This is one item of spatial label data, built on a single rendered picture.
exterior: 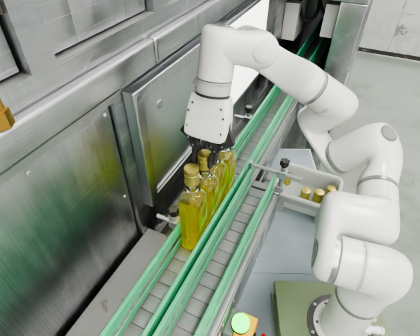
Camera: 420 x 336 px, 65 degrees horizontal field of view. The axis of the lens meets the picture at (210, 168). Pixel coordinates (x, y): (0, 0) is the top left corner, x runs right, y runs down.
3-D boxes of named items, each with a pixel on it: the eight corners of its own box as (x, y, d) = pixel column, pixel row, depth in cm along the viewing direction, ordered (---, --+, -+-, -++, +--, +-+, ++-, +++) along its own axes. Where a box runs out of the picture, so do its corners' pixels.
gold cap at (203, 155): (201, 161, 81) (201, 147, 78) (214, 165, 80) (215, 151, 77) (195, 169, 79) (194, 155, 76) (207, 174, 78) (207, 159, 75)
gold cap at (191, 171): (199, 187, 75) (199, 173, 72) (184, 187, 74) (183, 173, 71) (199, 176, 77) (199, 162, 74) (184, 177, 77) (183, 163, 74)
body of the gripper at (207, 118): (183, 85, 68) (179, 135, 73) (229, 97, 65) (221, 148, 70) (200, 80, 74) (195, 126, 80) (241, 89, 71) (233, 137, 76)
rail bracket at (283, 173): (249, 177, 111) (253, 147, 103) (299, 192, 106) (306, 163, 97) (246, 182, 109) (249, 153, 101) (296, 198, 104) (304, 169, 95)
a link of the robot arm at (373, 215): (406, 182, 69) (327, 166, 73) (413, 292, 55) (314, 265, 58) (389, 207, 76) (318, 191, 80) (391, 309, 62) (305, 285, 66)
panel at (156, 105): (256, 71, 149) (265, -13, 127) (262, 72, 148) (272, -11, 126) (143, 204, 89) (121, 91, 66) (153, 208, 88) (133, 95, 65)
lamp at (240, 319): (235, 313, 83) (236, 307, 81) (252, 321, 81) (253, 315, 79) (228, 329, 80) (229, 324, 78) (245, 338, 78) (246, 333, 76)
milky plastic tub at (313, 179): (280, 177, 130) (283, 160, 124) (339, 195, 123) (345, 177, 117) (266, 207, 118) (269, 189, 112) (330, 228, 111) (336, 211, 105)
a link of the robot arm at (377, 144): (362, 209, 80) (363, 165, 88) (420, 191, 70) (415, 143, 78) (324, 178, 76) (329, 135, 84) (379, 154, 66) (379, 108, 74)
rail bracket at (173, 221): (163, 228, 96) (159, 196, 87) (184, 236, 94) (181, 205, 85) (156, 238, 93) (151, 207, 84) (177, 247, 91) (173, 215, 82)
